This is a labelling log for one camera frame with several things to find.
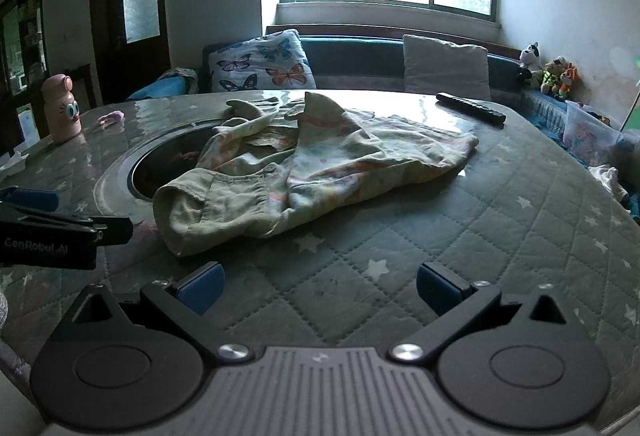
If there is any dark wooden door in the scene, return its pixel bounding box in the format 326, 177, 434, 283
89, 0, 173, 104

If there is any black remote control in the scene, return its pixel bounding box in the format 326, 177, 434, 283
436, 92, 507, 126

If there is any blue corner sofa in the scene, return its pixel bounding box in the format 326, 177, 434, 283
127, 25, 640, 222

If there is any orange fox plush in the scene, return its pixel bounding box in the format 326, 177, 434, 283
557, 63, 581, 99

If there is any cream white garment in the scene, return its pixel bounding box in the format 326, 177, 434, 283
590, 164, 631, 202

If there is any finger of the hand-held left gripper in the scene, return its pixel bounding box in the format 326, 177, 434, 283
0, 186, 61, 214
20, 208, 134, 248

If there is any pastel printed shirt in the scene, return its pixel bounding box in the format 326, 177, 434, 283
151, 91, 481, 258

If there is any dark glass-front cabinet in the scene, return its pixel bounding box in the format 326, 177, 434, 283
0, 0, 48, 152

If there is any pink cartoon-eyed bottle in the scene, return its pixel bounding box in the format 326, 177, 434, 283
40, 74, 83, 144

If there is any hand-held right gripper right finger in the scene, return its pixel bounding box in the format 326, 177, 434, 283
387, 262, 585, 364

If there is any white tissue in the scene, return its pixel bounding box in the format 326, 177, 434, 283
0, 151, 31, 174

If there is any plain white pillow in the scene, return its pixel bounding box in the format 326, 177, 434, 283
402, 34, 493, 102

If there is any brown bear plush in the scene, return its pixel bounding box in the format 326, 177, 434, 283
540, 57, 568, 97

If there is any clear plastic storage box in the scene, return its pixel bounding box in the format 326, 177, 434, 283
562, 100, 640, 167

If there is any dark wooden frame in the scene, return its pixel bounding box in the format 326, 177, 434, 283
67, 63, 97, 112

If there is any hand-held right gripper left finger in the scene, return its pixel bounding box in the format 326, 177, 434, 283
52, 262, 255, 365

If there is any butterfly print pillow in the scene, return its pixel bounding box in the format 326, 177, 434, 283
207, 29, 317, 93

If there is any blue cushion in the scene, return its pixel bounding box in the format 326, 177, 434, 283
127, 68, 201, 101

